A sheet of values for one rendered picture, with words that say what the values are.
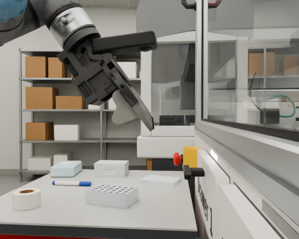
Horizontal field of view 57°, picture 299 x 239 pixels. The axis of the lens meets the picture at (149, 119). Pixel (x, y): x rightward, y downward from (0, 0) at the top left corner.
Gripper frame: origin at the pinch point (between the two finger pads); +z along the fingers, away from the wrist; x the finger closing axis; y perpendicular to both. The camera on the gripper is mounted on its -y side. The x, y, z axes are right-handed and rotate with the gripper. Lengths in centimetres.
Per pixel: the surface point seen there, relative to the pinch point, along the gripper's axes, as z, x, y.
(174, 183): 20.7, -44.3, 9.4
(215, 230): 16.6, 14.3, 0.2
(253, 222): 11.3, 29.2, -4.3
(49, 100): -125, -355, 138
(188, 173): 10.8, 3.6, -0.4
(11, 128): -136, -388, 231
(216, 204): 13.8, 14.5, -1.9
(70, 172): -4, -55, 42
